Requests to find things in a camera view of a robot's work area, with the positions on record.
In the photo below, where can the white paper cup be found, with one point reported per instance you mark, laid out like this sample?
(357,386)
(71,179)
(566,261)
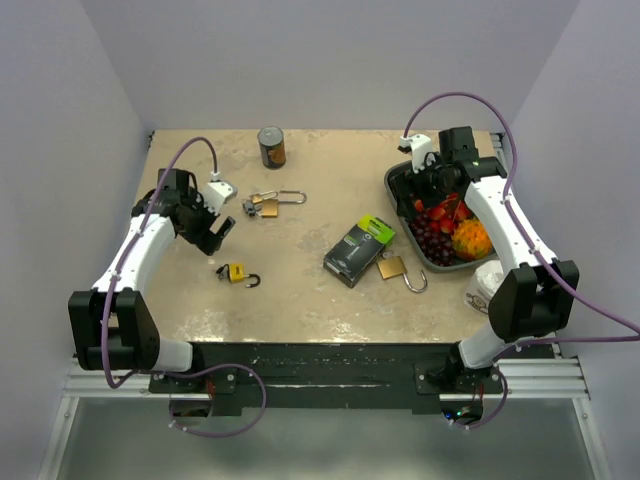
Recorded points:
(483,285)

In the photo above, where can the dark grape bunch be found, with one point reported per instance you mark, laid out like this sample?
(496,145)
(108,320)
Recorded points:
(434,244)

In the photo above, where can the yellow padlock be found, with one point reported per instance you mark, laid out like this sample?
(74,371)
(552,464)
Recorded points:
(236,274)

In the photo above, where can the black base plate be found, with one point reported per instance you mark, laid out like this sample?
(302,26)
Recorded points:
(405,376)

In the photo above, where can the small red fruits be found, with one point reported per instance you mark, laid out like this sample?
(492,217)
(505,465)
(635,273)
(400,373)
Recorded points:
(442,218)

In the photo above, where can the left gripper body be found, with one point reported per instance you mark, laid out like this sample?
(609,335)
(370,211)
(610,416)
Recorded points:
(201,219)

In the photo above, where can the long shackle brass padlock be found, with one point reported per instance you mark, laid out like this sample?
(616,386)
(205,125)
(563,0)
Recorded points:
(269,203)

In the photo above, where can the orange spiky fruit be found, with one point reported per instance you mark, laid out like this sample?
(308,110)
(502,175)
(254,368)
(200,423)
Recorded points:
(471,241)

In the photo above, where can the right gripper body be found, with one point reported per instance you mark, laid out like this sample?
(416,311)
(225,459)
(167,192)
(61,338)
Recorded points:
(431,182)

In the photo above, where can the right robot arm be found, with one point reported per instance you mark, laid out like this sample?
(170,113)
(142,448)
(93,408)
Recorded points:
(530,303)

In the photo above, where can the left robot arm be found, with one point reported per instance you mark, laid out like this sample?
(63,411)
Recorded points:
(111,324)

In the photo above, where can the small brass padlock keys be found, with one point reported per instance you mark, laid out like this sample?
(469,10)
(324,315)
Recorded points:
(253,203)

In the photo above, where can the tin can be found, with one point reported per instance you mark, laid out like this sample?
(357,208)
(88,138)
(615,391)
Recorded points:
(272,147)

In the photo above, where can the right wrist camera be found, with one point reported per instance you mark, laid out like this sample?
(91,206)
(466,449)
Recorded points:
(420,147)

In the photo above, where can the black green razor box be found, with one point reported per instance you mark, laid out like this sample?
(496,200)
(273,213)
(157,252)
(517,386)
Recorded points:
(350,258)

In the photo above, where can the large brass padlock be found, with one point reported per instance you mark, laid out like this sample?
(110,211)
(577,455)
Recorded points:
(393,266)

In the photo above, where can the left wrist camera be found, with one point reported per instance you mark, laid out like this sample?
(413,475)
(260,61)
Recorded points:
(217,192)

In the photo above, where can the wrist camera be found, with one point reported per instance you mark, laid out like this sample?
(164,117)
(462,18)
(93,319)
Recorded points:
(420,147)
(217,192)

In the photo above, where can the grey fruit tray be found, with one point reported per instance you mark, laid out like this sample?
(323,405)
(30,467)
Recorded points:
(459,264)

